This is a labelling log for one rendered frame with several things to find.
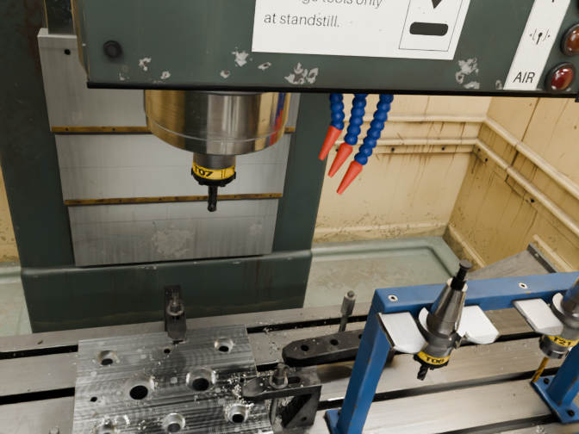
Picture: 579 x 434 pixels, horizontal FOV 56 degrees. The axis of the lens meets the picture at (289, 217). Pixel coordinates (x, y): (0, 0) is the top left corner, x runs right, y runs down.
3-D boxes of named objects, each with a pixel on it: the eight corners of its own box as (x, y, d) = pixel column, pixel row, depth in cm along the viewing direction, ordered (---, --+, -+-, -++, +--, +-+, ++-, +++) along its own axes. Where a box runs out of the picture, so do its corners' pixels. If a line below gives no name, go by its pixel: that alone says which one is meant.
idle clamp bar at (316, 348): (404, 359, 110) (412, 337, 106) (285, 385, 101) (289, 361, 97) (393, 341, 114) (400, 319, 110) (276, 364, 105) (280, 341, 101)
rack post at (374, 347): (371, 459, 91) (416, 336, 74) (341, 464, 89) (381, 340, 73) (351, 408, 98) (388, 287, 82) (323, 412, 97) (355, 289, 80)
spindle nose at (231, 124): (284, 104, 69) (296, 7, 62) (287, 165, 56) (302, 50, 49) (158, 90, 68) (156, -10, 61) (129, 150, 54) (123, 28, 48)
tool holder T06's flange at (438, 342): (442, 314, 78) (447, 302, 76) (469, 345, 73) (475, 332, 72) (406, 324, 75) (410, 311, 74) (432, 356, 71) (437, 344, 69)
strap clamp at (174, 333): (186, 375, 100) (188, 317, 92) (168, 377, 99) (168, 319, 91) (180, 323, 110) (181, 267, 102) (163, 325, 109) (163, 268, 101)
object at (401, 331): (432, 352, 70) (433, 348, 70) (395, 357, 69) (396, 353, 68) (409, 314, 76) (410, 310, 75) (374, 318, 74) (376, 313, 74)
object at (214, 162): (235, 161, 67) (237, 138, 65) (233, 182, 63) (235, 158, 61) (195, 158, 67) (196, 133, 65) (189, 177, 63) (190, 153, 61)
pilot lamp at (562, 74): (569, 93, 45) (580, 67, 44) (547, 92, 44) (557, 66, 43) (564, 90, 45) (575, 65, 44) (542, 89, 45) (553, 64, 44)
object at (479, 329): (504, 344, 73) (506, 339, 73) (470, 348, 72) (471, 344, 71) (476, 307, 79) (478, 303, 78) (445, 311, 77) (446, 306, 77)
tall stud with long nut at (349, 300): (347, 343, 112) (360, 296, 104) (335, 344, 111) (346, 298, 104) (343, 332, 114) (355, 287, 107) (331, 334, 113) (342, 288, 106)
